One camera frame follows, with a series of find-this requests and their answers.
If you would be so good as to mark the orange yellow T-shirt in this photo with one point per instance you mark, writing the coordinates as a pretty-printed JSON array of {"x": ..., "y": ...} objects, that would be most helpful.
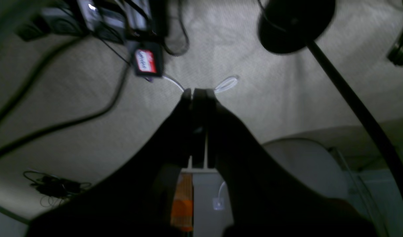
[{"x": 182, "y": 206}]

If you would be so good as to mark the black round stand base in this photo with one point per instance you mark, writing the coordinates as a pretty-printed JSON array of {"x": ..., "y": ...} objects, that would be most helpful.
[{"x": 284, "y": 25}]

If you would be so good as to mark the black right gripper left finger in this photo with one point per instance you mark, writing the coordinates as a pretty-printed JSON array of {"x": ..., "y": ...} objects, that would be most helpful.
[{"x": 134, "y": 201}]

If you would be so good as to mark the black device with red label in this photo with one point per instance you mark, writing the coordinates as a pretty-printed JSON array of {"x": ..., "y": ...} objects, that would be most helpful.
[{"x": 148, "y": 60}]

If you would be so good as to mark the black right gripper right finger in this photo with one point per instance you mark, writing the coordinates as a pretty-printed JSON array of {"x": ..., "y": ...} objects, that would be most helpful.
[{"x": 266, "y": 200}]

